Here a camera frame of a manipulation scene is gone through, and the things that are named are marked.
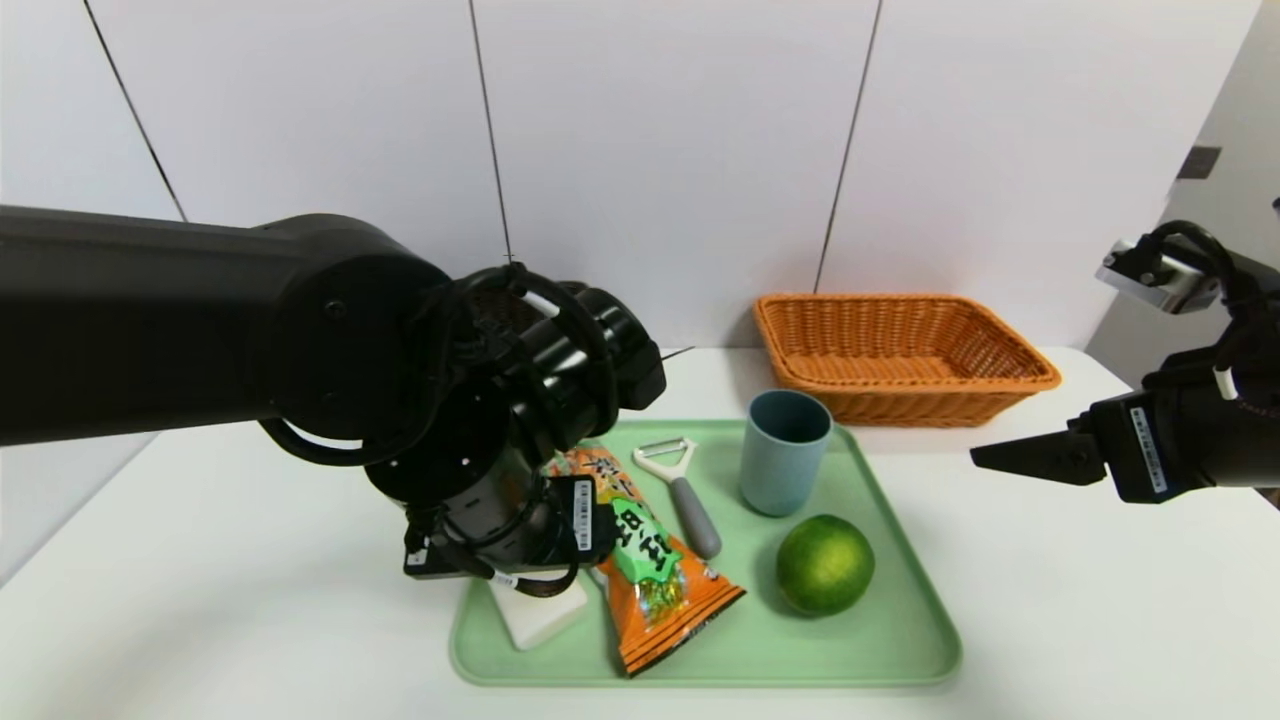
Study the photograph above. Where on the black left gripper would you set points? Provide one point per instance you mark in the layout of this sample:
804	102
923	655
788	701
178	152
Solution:
584	516

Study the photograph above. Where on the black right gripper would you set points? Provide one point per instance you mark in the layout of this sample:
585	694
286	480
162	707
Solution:
1137	446

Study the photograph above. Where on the orange snack bag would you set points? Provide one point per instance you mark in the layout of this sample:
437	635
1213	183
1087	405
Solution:
660	590

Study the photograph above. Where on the white soap bar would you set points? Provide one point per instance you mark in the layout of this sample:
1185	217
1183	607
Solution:
540	620

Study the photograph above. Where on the blue-grey plastic cup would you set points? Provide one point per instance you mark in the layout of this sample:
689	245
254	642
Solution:
782	475

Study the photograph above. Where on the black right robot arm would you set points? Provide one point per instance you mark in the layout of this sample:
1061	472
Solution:
1250	430

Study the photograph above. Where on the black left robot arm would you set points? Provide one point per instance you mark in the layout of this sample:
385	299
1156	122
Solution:
150	320

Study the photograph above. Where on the orange wicker basket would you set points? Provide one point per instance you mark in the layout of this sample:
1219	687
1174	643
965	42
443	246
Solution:
900	405

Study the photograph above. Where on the thin black zip tie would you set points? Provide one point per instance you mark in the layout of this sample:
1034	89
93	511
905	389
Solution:
678	352

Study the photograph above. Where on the green lime fruit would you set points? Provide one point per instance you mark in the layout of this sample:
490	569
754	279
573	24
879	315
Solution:
825	565

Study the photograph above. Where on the light green plastic tray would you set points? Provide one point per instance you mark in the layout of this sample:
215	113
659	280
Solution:
800	650

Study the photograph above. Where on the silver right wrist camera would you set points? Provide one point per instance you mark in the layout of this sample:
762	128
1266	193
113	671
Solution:
1150	275

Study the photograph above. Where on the dark wall fixture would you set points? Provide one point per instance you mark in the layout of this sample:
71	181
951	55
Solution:
1198	162

